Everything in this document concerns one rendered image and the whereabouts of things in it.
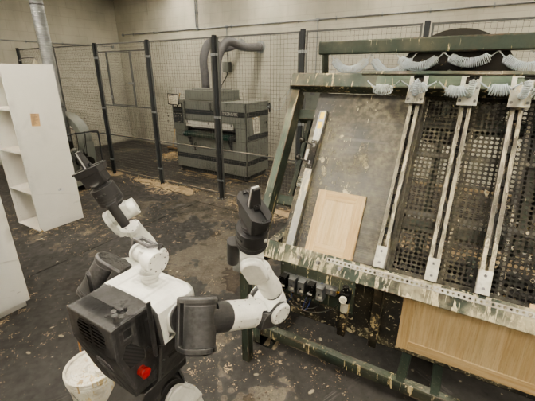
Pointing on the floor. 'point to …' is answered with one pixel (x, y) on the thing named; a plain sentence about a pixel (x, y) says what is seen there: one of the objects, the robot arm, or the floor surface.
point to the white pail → (86, 379)
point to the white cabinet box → (37, 148)
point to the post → (246, 328)
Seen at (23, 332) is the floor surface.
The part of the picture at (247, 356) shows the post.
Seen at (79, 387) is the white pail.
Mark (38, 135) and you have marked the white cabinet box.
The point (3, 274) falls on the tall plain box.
